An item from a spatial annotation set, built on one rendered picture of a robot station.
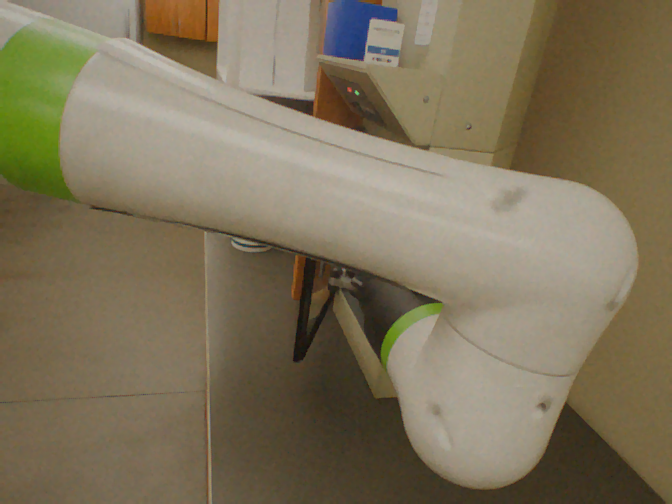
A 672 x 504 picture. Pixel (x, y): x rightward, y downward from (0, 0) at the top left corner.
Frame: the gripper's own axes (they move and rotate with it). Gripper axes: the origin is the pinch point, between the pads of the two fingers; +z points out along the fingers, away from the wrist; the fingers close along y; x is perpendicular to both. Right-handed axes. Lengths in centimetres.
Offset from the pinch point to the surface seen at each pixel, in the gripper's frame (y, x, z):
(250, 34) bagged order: 3, -26, 146
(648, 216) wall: -55, -6, 2
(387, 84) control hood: -3.2, -21.0, 4.5
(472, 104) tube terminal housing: -16.7, -19.9, 4.6
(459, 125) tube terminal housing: -15.5, -16.8, 4.6
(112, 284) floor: 71, 127, 225
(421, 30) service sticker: -11.4, -29.0, 15.5
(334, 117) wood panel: -6.6, -11.4, 41.6
